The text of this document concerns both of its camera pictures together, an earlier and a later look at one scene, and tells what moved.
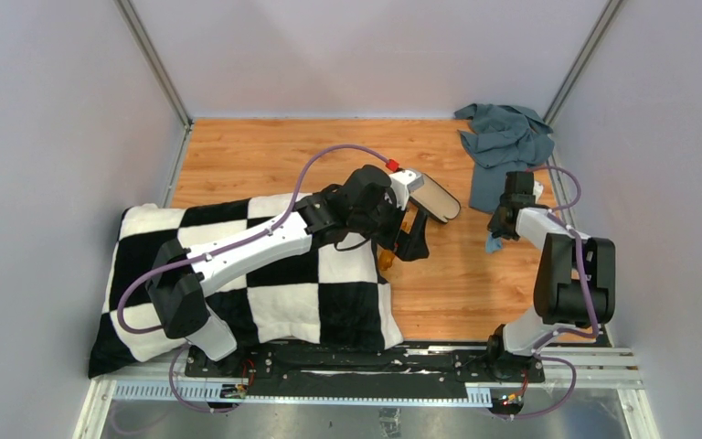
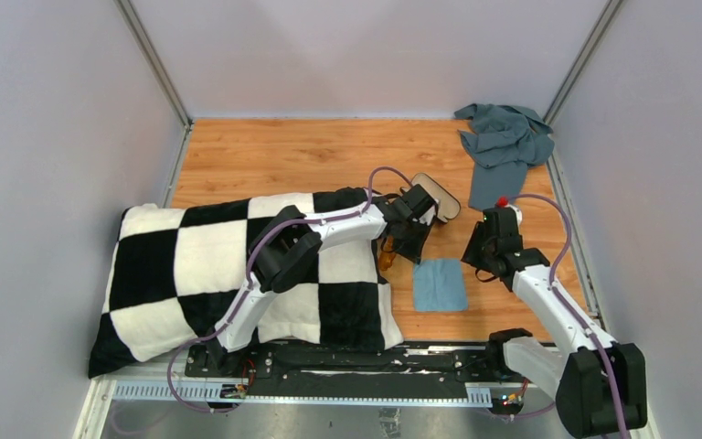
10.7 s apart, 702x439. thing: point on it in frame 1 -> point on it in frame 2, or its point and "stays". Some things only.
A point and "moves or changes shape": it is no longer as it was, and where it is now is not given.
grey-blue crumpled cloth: [498, 139] stays
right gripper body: [496, 227] -> [493, 251]
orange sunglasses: [385, 259] stays
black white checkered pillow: [322, 293] stays
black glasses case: [435, 200] stays
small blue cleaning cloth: [493, 243] moves or changes shape
